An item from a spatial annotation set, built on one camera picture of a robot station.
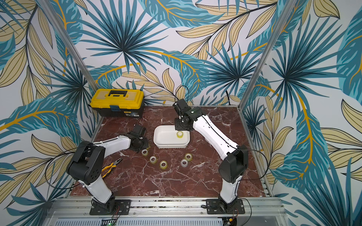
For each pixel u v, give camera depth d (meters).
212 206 0.73
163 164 0.88
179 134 1.00
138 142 0.77
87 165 0.47
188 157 0.91
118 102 0.99
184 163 0.88
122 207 0.73
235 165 0.45
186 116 0.56
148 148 0.91
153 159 0.90
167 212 0.73
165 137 1.02
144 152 0.92
